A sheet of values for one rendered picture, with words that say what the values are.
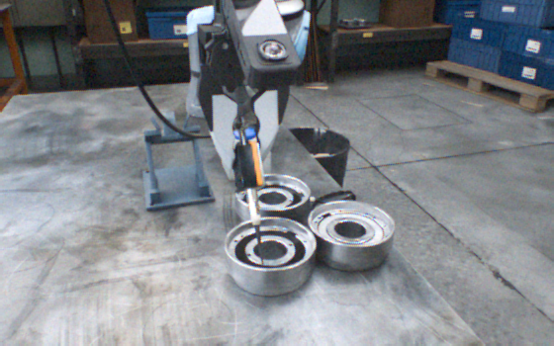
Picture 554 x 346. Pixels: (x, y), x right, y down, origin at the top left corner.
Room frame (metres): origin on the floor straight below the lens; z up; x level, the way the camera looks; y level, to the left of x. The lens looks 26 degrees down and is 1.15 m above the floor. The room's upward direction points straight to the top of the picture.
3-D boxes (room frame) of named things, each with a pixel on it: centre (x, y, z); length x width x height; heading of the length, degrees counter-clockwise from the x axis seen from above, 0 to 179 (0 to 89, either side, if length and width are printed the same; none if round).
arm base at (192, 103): (1.05, 0.13, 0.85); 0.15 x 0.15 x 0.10
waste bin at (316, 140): (1.76, -0.14, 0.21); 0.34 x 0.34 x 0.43
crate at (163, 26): (4.10, 0.81, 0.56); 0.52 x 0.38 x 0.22; 104
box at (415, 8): (4.71, -1.27, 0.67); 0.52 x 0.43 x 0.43; 107
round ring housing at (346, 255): (0.48, -0.09, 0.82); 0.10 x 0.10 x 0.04
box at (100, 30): (3.93, 1.32, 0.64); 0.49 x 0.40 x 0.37; 112
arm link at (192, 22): (1.05, 0.13, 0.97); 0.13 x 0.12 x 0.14; 86
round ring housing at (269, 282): (0.44, 0.00, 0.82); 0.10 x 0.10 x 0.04
